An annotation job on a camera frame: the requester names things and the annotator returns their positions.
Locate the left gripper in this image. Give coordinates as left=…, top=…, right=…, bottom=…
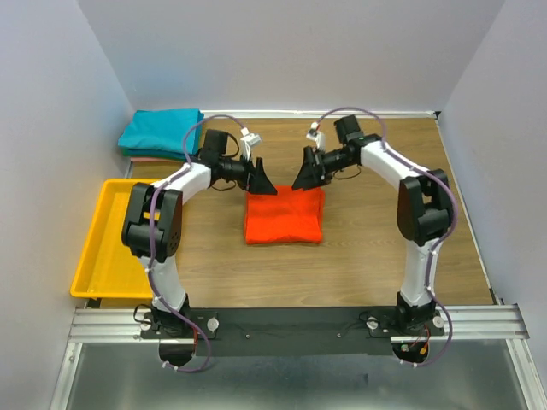
left=218, top=151, right=277, bottom=194

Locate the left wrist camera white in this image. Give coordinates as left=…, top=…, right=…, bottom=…
left=240, top=127, right=262, bottom=161

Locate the yellow plastic bin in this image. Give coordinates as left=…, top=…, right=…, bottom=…
left=70, top=179, right=152, bottom=299

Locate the orange t shirt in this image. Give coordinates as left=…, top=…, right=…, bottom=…
left=244, top=185, right=326, bottom=245

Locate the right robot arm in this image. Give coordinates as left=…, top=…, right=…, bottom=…
left=291, top=114, right=457, bottom=335

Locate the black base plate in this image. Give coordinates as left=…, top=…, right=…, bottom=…
left=133, top=305, right=445, bottom=372

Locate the white table edge strip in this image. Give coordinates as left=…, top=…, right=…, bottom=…
left=200, top=108, right=438, bottom=119

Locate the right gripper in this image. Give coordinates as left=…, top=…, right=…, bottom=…
left=291, top=145, right=355, bottom=192

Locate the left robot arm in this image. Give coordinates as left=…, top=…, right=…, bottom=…
left=121, top=128, right=277, bottom=338

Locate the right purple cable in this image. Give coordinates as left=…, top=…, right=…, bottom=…
left=314, top=106, right=462, bottom=369

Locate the teal folded t shirt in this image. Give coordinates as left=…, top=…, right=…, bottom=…
left=118, top=108, right=204, bottom=154

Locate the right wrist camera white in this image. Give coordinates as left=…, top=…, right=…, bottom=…
left=306, top=122, right=326, bottom=153

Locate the aluminium frame rail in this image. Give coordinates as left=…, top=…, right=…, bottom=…
left=51, top=305, right=546, bottom=409

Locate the pink folded t shirt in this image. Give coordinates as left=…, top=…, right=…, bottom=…
left=129, top=156, right=185, bottom=163

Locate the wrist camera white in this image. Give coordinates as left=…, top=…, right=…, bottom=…
left=240, top=127, right=262, bottom=161
left=306, top=122, right=326, bottom=153

